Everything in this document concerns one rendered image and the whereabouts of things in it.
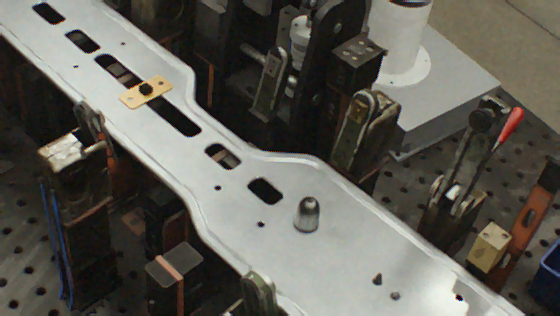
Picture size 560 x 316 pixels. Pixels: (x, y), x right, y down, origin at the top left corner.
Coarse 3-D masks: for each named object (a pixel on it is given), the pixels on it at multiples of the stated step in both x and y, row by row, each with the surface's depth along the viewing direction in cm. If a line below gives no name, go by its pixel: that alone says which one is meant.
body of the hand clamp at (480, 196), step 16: (480, 192) 98; (432, 208) 98; (448, 208) 98; (480, 208) 100; (432, 224) 100; (448, 224) 98; (464, 224) 98; (432, 240) 102; (448, 240) 99; (464, 240) 105
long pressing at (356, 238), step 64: (0, 0) 126; (64, 0) 127; (64, 64) 115; (128, 64) 117; (128, 128) 107; (192, 192) 100; (320, 192) 102; (256, 256) 93; (320, 256) 94; (384, 256) 95; (448, 256) 96
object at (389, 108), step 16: (384, 96) 107; (384, 112) 105; (368, 128) 103; (384, 128) 106; (368, 144) 105; (384, 144) 111; (368, 160) 108; (384, 160) 114; (352, 176) 111; (368, 176) 112; (368, 192) 119
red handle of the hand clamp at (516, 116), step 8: (512, 112) 96; (520, 112) 96; (512, 120) 95; (520, 120) 96; (504, 128) 95; (512, 128) 96; (504, 136) 95; (496, 144) 95; (488, 160) 96; (456, 184) 95; (448, 192) 95; (456, 192) 95; (448, 200) 96
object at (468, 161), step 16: (480, 112) 84; (496, 112) 87; (480, 128) 85; (496, 128) 86; (464, 144) 90; (480, 144) 90; (464, 160) 92; (480, 160) 89; (448, 176) 94; (464, 176) 93; (464, 192) 93
